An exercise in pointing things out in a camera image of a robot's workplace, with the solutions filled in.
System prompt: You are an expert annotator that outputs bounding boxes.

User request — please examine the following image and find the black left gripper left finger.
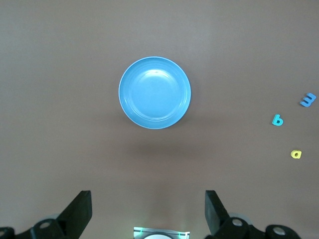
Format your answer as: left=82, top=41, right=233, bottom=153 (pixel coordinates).
left=0, top=190, right=93, bottom=239

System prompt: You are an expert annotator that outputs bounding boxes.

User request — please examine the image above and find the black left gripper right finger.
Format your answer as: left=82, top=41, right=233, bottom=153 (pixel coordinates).
left=204, top=190, right=304, bottom=239

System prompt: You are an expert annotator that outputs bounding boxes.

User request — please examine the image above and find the teal foam letter b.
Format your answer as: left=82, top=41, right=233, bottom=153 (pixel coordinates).
left=271, top=114, right=285, bottom=126

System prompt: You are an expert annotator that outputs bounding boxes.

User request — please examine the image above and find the blue foam letter m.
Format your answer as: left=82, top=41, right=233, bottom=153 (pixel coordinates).
left=300, top=92, right=317, bottom=108

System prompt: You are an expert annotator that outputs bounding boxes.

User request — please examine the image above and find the blue plate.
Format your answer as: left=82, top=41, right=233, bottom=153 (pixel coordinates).
left=118, top=56, right=192, bottom=130

